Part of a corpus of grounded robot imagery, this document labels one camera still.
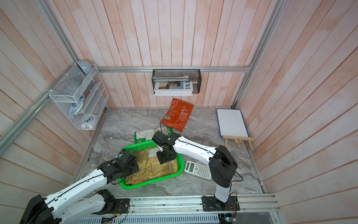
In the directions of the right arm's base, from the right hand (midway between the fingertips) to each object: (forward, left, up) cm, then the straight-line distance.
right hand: (163, 159), depth 82 cm
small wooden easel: (+19, -52, -7) cm, 56 cm away
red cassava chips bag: (+42, -7, -7) cm, 44 cm away
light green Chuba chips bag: (+21, +14, -6) cm, 26 cm away
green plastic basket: (+12, +14, -6) cm, 20 cm away
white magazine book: (+42, -5, +20) cm, 47 cm away
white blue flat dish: (+19, +48, +23) cm, 56 cm away
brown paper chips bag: (-5, +8, -3) cm, 10 cm away
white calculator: (-3, -22, -8) cm, 23 cm away
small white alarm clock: (+22, +51, +10) cm, 56 cm away
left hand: (-5, +17, -4) cm, 18 cm away
